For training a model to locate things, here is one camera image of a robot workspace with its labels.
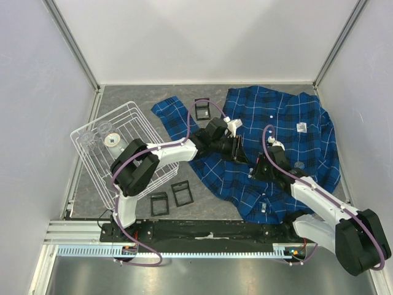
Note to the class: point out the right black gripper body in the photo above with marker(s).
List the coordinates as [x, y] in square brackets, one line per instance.
[263, 173]

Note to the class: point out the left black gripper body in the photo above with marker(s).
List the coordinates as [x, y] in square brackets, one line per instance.
[229, 148]

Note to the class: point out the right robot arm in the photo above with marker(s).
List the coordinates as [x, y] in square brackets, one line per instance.
[356, 237]

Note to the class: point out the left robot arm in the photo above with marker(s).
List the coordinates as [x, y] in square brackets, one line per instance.
[133, 169]

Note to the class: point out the dark blue round brooch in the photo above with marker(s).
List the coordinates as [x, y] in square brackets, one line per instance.
[299, 165]

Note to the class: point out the white ceramic mug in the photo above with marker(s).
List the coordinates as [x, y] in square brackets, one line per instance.
[115, 144]

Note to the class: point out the clear glass right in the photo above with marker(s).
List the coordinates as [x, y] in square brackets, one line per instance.
[105, 128]

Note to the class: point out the clear glass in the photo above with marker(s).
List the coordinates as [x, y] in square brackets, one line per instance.
[89, 142]
[105, 128]

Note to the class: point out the clear glass left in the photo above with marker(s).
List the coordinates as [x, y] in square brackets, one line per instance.
[89, 142]

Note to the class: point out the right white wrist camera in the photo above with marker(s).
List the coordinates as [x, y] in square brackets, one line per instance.
[273, 142]

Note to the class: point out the black frame at back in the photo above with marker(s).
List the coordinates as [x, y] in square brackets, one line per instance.
[202, 109]

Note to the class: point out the black frame front middle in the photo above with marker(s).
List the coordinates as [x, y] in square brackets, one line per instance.
[182, 193]

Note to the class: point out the light blue cable duct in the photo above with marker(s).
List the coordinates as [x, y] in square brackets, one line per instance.
[118, 251]

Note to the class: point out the black frame near rack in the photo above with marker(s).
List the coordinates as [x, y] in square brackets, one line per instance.
[159, 204]

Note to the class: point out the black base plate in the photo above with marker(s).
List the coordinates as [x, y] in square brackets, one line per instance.
[157, 230]

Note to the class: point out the white wire dish rack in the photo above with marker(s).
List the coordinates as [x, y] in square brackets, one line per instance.
[133, 126]

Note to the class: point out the right aluminium frame post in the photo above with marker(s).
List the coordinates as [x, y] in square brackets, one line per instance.
[348, 26]

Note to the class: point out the aluminium frame post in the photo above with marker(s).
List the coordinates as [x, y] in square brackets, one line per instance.
[348, 26]
[65, 31]

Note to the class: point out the left aluminium frame post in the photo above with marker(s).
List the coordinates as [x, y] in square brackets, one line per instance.
[65, 31]

